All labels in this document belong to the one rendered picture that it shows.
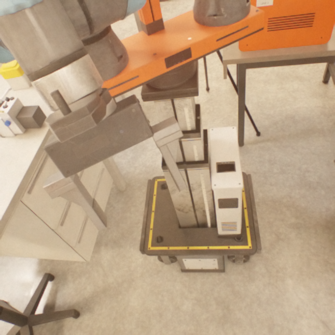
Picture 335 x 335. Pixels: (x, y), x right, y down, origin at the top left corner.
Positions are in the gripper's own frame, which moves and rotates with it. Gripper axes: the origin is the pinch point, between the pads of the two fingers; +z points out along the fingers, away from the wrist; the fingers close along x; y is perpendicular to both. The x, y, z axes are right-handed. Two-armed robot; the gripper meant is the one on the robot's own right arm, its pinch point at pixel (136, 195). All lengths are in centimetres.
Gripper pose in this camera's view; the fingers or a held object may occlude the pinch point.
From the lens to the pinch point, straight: 44.4
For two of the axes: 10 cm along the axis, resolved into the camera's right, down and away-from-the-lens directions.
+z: 4.0, 8.0, 4.4
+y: -1.7, -4.1, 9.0
